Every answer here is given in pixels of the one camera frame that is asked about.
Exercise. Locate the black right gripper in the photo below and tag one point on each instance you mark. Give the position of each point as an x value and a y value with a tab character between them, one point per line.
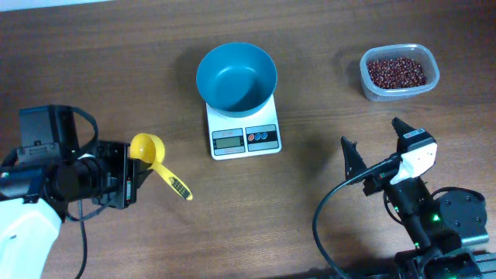
392	173

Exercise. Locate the yellow plastic measuring scoop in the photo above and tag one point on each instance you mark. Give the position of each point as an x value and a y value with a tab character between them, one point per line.
150	149

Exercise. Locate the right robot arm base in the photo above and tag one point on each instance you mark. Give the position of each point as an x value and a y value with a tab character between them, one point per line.
464	212

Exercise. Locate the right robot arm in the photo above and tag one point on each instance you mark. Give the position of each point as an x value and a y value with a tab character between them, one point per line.
445	226

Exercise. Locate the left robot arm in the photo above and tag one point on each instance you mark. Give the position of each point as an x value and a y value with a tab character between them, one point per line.
61	172

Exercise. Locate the white digital kitchen scale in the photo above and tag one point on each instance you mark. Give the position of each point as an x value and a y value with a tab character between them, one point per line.
248	136

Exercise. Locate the blue plastic bowl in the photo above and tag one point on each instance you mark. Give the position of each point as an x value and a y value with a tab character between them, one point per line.
237	79

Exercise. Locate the clear plastic container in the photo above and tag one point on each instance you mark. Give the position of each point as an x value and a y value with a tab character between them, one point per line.
416	52

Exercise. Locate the red adzuki beans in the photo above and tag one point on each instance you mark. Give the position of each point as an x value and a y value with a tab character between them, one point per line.
396	73

